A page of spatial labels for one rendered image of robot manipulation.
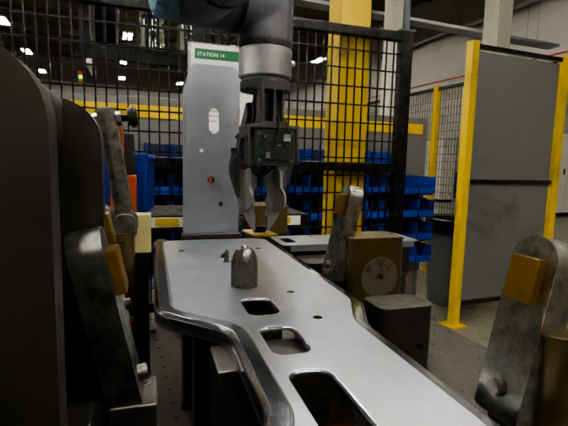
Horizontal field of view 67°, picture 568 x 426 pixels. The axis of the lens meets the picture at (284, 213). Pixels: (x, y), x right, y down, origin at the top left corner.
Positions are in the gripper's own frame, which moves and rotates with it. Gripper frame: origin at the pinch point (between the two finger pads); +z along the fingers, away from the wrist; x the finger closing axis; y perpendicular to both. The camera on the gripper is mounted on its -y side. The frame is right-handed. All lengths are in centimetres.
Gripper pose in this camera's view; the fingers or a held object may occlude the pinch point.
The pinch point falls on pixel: (259, 221)
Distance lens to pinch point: 64.7
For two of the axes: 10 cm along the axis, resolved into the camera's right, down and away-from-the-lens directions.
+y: 3.0, 1.2, -9.5
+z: -0.2, 9.9, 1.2
